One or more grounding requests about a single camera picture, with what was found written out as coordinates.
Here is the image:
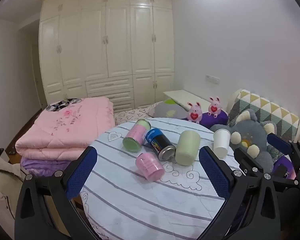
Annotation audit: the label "cream white wardrobe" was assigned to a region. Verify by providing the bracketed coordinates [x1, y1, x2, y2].
[39, 0, 175, 113]

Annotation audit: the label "pink and green cup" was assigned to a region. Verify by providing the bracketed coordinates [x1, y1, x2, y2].
[122, 119, 151, 153]

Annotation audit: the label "grey plush toy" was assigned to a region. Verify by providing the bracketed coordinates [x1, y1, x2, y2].
[210, 109, 275, 173]

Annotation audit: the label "folded purple blanket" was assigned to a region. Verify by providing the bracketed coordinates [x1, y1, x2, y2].
[20, 155, 73, 178]

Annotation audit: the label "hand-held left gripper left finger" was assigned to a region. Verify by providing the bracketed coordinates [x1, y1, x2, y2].
[14, 145, 100, 240]

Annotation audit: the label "white bedside table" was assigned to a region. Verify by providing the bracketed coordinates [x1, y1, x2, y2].
[163, 90, 213, 113]

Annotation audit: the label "dark patterned cloth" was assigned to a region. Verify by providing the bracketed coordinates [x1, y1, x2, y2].
[46, 98, 83, 111]

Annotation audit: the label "purple cushion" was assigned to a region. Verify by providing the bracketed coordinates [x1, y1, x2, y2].
[181, 110, 229, 128]

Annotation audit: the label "folded pink quilt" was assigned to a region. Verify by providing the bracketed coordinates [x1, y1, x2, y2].
[15, 97, 115, 160]

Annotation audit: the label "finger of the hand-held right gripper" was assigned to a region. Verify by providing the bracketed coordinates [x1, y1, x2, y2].
[233, 147, 264, 178]
[266, 133, 300, 182]

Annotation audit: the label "beige jacket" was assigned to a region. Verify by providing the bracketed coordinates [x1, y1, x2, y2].
[0, 151, 28, 240]

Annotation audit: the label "striped white tablecloth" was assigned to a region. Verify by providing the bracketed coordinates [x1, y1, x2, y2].
[80, 117, 243, 240]

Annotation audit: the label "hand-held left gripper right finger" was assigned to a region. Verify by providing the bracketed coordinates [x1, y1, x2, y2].
[197, 145, 282, 240]

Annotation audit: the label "light green cup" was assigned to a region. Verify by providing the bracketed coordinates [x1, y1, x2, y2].
[175, 130, 201, 166]

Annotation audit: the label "triangle pattern pillow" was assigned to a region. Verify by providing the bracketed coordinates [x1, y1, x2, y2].
[227, 89, 300, 140]

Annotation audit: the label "grey and green cushion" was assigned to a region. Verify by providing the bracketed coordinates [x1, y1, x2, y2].
[152, 99, 190, 118]

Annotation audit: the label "pink bunny plush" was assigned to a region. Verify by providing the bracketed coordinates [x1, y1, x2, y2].
[187, 102, 203, 124]
[208, 96, 223, 117]

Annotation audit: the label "white paper cup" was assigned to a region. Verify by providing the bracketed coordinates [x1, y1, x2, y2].
[213, 129, 231, 158]

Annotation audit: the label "black printed cup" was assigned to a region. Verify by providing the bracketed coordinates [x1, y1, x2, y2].
[144, 128, 176, 161]

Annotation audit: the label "heart print bed sheet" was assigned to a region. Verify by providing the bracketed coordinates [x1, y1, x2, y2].
[114, 106, 156, 125]

